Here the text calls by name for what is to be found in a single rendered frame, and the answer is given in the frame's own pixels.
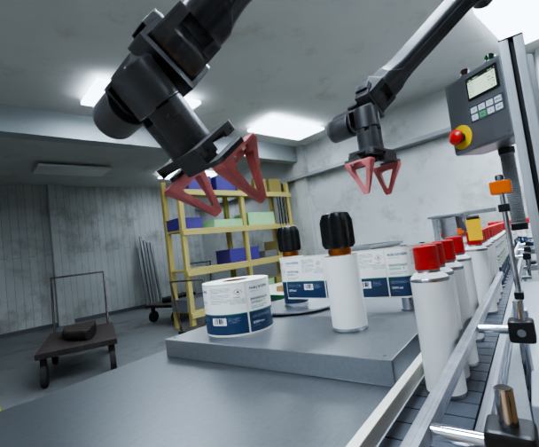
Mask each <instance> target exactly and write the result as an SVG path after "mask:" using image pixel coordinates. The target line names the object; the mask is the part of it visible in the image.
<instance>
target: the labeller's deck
mask: <svg viewBox="0 0 539 447"><path fill-rule="evenodd" d="M364 304H365V310H366V317H367V323H368V327H367V328H366V329H364V330H362V331H358V332H352V333H341V332H336V331H334V330H333V329H332V315H331V309H330V308H326V309H323V310H316V311H310V312H305V313H298V314H289V315H272V316H273V323H274V325H273V326H272V327H270V328H268V329H266V330H263V331H260V332H258V333H251V334H247V335H241V336H235V337H213V336H209V335H208V334H207V326H206V325H205V326H202V327H200V328H197V329H194V330H191V331H189V332H187V333H182V334H179V335H177V336H174V337H171V338H168V339H166V348H167V356H168V357H180V358H186V359H192V360H199V361H206V362H212V363H219V364H226V365H238V366H244V367H251V368H258V369H264V370H271V371H278V372H284V373H296V374H303V375H309V376H316V377H323V378H329V379H335V380H348V381H354V382H362V383H368V384H374V385H381V386H388V387H393V386H394V385H395V384H396V382H397V381H398V380H399V379H400V378H401V377H402V375H403V374H404V373H405V372H406V370H407V369H408V368H409V367H410V365H411V364H412V363H413V361H414V360H415V359H416V358H417V356H418V355H419V354H420V352H421V349H420V343H419V338H418V327H417V320H416V314H415V310H414V311H402V298H382V299H364Z"/></svg>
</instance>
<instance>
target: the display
mask: <svg viewBox="0 0 539 447"><path fill-rule="evenodd" d="M465 85H466V90H467V96H468V101H469V102H470V101H472V100H474V99H476V98H478V97H480V96H482V95H483V94H485V93H487V92H489V91H491V90H493V89H495V88H497V87H499V86H500V82H499V76H498V72H497V66H496V62H495V63H493V64H491V65H490V66H488V67H485V68H484V69H482V70H481V71H480V72H478V73H476V74H474V75H472V76H470V77H469V78H467V79H465Z"/></svg>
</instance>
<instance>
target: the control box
mask: <svg viewBox="0 0 539 447"><path fill-rule="evenodd" d="M527 61H528V66H529V71H530V76H531V81H532V86H533V91H534V96H535V105H536V110H537V115H538V120H539V87H538V82H537V77H536V72H535V63H534V58H533V55H532V54H528V53H527ZM495 62H496V66H497V72H498V76H499V82H500V86H499V87H497V88H495V89H493V90H491V91H489V92H487V93H485V94H483V95H482V96H480V97H478V98H476V99H474V100H472V101H470V102H469V101H468V96H467V90H466V85H465V79H467V78H469V77H470V76H472V75H474V74H476V73H478V72H480V71H481V70H482V69H484V68H485V67H488V66H490V65H491V64H493V63H495ZM444 89H445V95H446V100H447V106H448V111H449V121H450V127H451V131H453V130H455V129H459V130H461V131H462V132H463V133H464V134H465V140H464V141H463V142H462V143H461V144H459V145H454V148H455V154H456V156H465V155H483V154H485V153H490V152H493V151H495V150H497V149H499V148H502V147H506V146H510V145H515V144H516V141H515V136H514V131H513V126H512V117H511V111H510V107H509V101H508V96H507V91H506V86H505V80H504V71H503V66H502V61H501V56H500V54H499V55H497V56H495V57H494V58H492V59H491V60H489V61H487V62H486V63H484V64H482V65H481V66H479V67H477V68H475V69H474V70H473V71H471V72H470V73H468V74H466V75H464V76H462V77H461V78H459V79H457V80H456V81H454V82H453V83H451V84H449V85H448V86H446V87H445V88H444ZM500 92H503V94H504V103H505V109H504V110H502V111H499V112H497V113H495V114H491V115H490V116H488V117H485V118H483V119H481V120H479V121H476V122H474V123H472V122H471V117H470V112H469V107H471V106H475V105H477V104H479V103H480V102H482V101H484V100H486V99H488V98H491V97H493V96H495V95H496V94H498V93H500Z"/></svg>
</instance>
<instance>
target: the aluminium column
mask: <svg viewBox="0 0 539 447"><path fill-rule="evenodd" d="M498 46H499V50H500V56H501V61H502V66H503V71H504V80H505V86H506V91H507V96H508V101H509V107H510V111H511V117H512V126H513V131H514V136H515V141H516V146H517V152H518V156H519V166H520V172H521V176H522V182H523V187H524V192H525V197H526V203H527V212H528V217H529V222H530V227H531V232H532V237H533V242H534V248H535V257H536V262H537V267H538V272H539V120H538V115H537V110H536V105H535V96H534V91H533V86H532V81H531V76H530V71H529V66H528V61H527V52H526V47H525V42H524V37H523V32H520V33H518V34H516V35H512V36H509V37H506V38H505V39H502V40H499V41H498Z"/></svg>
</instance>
